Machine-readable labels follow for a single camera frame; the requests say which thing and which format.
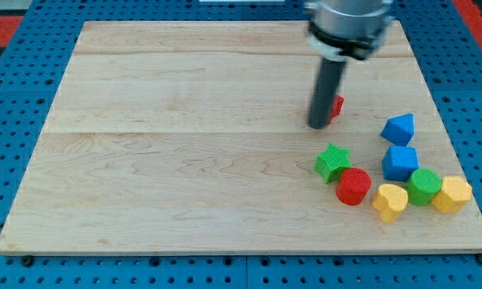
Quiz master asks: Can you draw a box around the red star block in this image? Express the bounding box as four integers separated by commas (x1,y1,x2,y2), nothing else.
328,95,344,124

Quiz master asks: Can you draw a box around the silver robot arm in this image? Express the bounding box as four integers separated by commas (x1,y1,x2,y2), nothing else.
304,0,393,62

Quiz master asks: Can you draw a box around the green star block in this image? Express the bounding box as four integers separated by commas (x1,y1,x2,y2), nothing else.
314,143,352,184

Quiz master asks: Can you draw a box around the wooden board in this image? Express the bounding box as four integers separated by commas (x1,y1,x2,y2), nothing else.
0,21,482,256

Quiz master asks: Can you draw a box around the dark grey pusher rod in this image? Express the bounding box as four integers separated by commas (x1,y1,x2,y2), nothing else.
308,59,346,129

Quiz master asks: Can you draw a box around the red cylinder block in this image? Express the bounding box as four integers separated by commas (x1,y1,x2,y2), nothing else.
336,168,372,206

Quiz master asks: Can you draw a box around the blue cube block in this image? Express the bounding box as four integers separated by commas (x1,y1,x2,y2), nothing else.
382,145,419,182

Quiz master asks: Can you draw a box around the blue pentagon block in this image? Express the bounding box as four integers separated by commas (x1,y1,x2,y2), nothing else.
380,113,415,146

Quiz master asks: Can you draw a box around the yellow heart block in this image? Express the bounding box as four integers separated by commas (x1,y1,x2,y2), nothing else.
371,184,408,223

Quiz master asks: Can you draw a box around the green cylinder block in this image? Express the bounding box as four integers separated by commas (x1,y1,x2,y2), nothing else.
405,168,442,206

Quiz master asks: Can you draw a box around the yellow hexagon block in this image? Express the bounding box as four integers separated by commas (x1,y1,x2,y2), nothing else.
431,176,472,214

